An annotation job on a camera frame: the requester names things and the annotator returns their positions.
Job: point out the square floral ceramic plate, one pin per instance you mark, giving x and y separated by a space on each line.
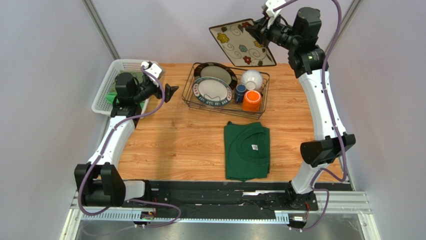
239 46

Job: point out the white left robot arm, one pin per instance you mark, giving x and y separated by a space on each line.
98 181

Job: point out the aluminium frame post right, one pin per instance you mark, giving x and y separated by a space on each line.
347 18

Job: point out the aluminium frame post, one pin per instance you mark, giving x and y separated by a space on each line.
97 20
347 18

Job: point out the folded dark green t-shirt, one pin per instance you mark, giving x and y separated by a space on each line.
247 150

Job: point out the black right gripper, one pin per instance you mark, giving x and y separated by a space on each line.
262 28

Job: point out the bright green cloth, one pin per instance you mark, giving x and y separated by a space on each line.
111 98

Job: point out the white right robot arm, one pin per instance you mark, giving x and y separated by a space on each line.
310 65

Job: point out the white plastic basket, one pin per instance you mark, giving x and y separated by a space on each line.
100 104

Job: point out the olive green cloth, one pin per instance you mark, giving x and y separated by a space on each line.
139 77

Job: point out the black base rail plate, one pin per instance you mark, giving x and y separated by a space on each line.
223 200

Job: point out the aluminium frame post left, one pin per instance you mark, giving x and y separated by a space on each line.
97 20

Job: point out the white ribbed bowl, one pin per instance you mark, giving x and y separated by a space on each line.
252 79

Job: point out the grey wire dish rack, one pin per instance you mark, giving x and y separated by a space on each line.
231 108

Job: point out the aluminium front rail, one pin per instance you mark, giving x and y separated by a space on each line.
342 215

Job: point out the round green rimmed plate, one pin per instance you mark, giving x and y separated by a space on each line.
212 91

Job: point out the round black rimmed plate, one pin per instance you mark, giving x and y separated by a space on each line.
216 70

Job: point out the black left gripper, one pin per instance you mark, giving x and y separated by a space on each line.
169 91

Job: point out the dark blue ceramic mug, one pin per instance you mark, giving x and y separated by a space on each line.
240 91

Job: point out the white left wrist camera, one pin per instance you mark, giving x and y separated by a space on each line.
152 69

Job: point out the orange ceramic mug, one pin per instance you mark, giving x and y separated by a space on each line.
252 101

